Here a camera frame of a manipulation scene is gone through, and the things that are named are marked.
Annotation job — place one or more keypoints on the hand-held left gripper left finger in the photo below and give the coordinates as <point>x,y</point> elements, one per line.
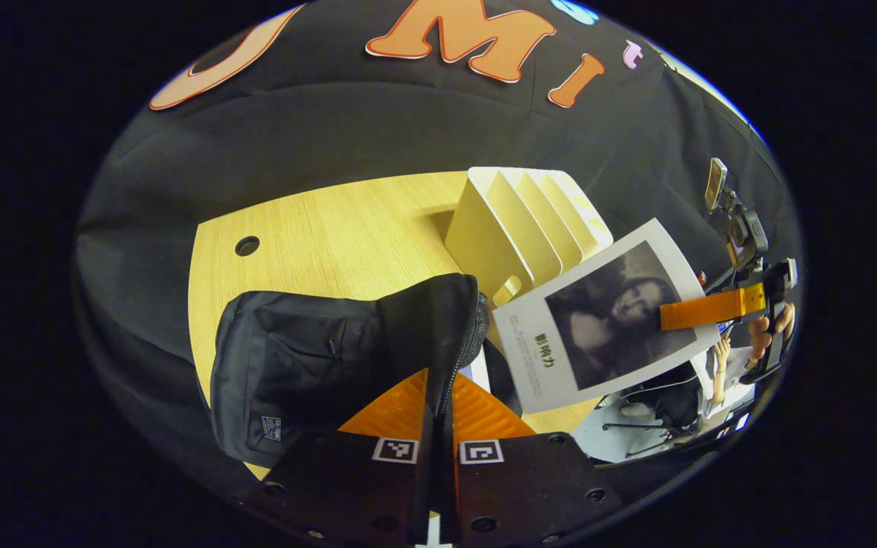
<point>347,487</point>

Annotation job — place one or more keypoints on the white portrait cover book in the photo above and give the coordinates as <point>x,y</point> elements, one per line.
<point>606,327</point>

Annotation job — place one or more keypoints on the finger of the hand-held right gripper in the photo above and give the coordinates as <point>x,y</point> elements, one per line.
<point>705,308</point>

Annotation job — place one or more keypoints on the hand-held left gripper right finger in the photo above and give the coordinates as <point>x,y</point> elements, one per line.
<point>530,487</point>

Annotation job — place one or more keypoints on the white desktop bookshelf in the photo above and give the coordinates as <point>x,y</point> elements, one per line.
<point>492,236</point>

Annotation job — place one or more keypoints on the black schoolbag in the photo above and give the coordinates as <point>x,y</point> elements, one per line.
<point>309,358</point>

